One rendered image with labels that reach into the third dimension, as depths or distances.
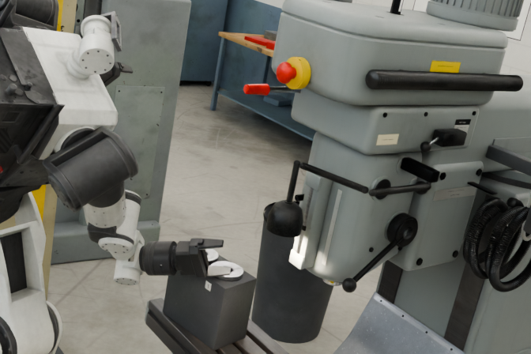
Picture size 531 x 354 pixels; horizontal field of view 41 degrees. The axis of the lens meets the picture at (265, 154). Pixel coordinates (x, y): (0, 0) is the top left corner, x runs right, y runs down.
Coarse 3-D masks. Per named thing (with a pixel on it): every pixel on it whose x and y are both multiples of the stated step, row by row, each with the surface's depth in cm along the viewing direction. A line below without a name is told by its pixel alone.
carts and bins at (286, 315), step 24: (264, 216) 363; (264, 240) 365; (288, 240) 350; (264, 264) 365; (288, 264) 354; (264, 288) 367; (288, 288) 358; (312, 288) 359; (264, 312) 370; (288, 312) 363; (312, 312) 366; (288, 336) 368; (312, 336) 375
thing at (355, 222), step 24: (312, 144) 152; (336, 144) 145; (336, 168) 145; (360, 168) 141; (384, 168) 142; (336, 192) 145; (360, 192) 142; (408, 192) 150; (336, 216) 145; (360, 216) 144; (384, 216) 148; (336, 240) 146; (360, 240) 146; (384, 240) 150; (336, 264) 148; (360, 264) 149
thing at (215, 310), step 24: (216, 264) 190; (168, 288) 196; (192, 288) 189; (216, 288) 183; (240, 288) 185; (168, 312) 198; (192, 312) 190; (216, 312) 184; (240, 312) 189; (216, 336) 185; (240, 336) 193
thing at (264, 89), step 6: (252, 84) 140; (258, 84) 140; (264, 84) 141; (246, 90) 139; (252, 90) 139; (258, 90) 140; (264, 90) 140; (270, 90) 142; (276, 90) 143; (282, 90) 144; (288, 90) 145; (294, 90) 146; (300, 90) 147
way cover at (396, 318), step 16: (368, 304) 200; (384, 304) 197; (368, 320) 198; (384, 320) 195; (400, 320) 192; (416, 320) 189; (352, 336) 199; (368, 336) 196; (384, 336) 193; (400, 336) 190; (416, 336) 187; (432, 336) 184; (336, 352) 198; (352, 352) 196; (368, 352) 194; (384, 352) 191; (400, 352) 188; (416, 352) 185; (432, 352) 183; (448, 352) 180; (464, 352) 177
